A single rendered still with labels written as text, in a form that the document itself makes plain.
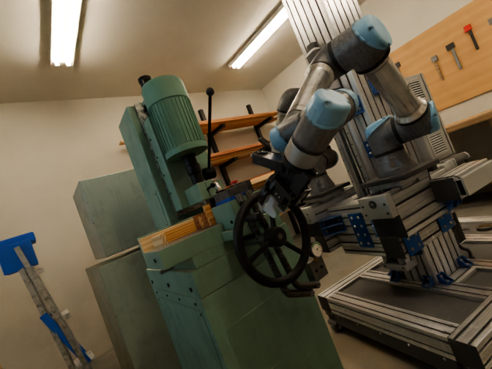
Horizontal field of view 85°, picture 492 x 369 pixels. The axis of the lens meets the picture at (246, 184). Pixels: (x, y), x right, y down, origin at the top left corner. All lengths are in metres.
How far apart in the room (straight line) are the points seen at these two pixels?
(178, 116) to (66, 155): 2.54
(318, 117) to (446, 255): 1.30
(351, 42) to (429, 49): 3.09
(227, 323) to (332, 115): 0.71
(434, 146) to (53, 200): 3.26
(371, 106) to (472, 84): 2.47
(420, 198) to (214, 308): 0.88
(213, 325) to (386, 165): 0.88
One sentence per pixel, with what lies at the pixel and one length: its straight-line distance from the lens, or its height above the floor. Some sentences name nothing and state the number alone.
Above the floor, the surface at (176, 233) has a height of 0.92.
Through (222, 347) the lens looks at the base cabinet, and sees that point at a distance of 0.97.
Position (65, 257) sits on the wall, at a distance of 3.32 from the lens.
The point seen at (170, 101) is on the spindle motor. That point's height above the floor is 1.40.
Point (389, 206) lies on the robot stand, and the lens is 1.13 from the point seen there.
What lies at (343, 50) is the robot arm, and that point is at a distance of 0.96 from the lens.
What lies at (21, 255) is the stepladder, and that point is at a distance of 1.56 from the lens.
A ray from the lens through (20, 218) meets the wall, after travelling 3.36.
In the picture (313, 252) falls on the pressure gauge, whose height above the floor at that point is 0.66.
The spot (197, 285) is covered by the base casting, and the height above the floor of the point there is 0.75.
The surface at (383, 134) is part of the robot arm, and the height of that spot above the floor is 0.99.
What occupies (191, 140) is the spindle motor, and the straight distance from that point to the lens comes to 1.06.
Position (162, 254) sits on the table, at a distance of 0.86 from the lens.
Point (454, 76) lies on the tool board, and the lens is 3.94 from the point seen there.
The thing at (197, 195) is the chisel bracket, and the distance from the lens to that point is 1.08.
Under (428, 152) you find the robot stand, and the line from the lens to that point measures 1.66.
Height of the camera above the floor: 0.96
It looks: 2 degrees up
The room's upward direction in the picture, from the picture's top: 21 degrees counter-clockwise
